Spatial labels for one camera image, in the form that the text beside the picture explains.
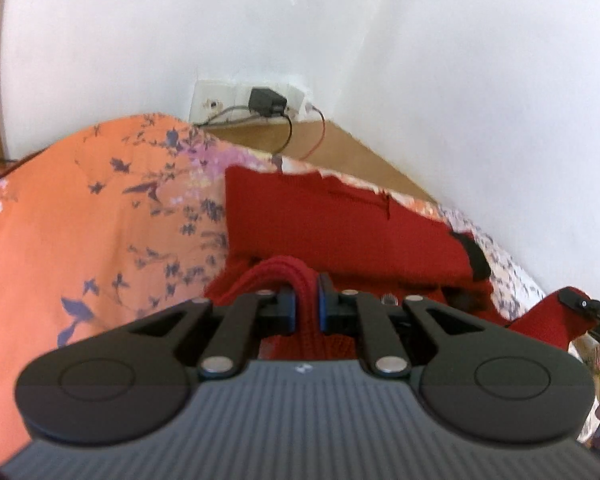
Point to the red knitted garment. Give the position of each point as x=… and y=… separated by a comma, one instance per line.
x=287, y=229

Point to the floral orange bed sheet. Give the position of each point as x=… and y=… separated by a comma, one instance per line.
x=127, y=218

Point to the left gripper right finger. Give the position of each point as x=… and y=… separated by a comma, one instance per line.
x=364, y=318

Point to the black power adapter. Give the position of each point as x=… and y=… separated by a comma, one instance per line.
x=267, y=102

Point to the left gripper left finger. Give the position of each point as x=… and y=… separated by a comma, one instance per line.
x=249, y=319

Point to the white wall socket panel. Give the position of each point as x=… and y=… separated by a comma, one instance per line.
x=223, y=101

